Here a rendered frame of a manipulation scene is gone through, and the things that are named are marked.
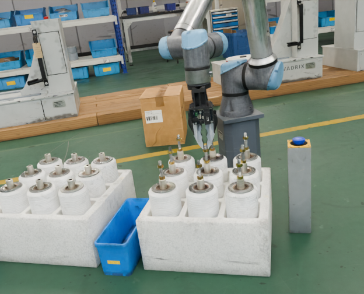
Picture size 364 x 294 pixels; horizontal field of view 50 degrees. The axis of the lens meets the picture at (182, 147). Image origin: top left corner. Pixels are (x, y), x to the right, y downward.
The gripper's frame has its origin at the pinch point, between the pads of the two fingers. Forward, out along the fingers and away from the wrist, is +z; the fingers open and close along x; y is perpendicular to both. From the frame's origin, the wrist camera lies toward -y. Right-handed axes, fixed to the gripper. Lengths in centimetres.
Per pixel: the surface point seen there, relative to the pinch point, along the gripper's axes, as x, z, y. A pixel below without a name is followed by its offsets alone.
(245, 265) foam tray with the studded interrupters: 9.2, 30.7, 21.9
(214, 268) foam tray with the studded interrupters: 0.1, 32.4, 20.4
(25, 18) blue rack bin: -235, -53, -401
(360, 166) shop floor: 67, 35, -50
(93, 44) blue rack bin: -173, -7, -470
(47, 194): -53, 10, 7
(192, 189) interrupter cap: -4.4, 9.1, 13.5
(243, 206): 9.8, 13.0, 18.8
